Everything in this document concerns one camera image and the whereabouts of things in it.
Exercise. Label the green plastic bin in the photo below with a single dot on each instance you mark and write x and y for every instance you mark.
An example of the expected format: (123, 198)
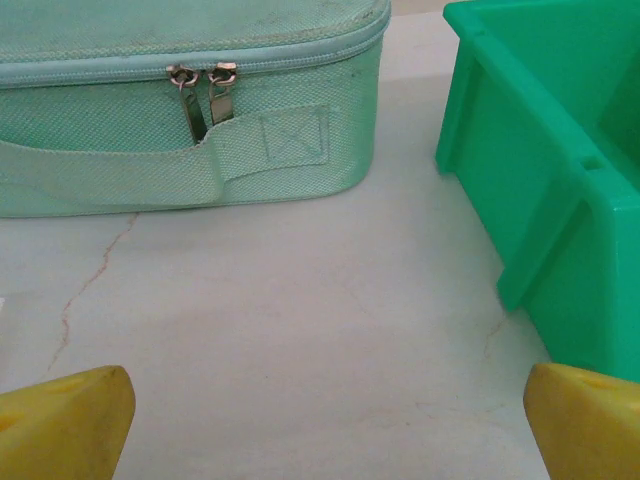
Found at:
(525, 175)

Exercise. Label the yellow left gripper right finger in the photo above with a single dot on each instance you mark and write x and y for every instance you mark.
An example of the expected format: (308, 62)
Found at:
(585, 430)

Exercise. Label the mint green zippered pouch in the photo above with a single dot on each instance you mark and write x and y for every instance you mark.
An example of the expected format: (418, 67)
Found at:
(125, 165)

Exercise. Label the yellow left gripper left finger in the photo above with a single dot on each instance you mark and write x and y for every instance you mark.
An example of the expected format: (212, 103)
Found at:
(65, 425)

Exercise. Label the metal zipper pull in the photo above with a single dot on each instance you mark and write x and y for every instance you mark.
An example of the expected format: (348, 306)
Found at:
(220, 100)
(190, 107)

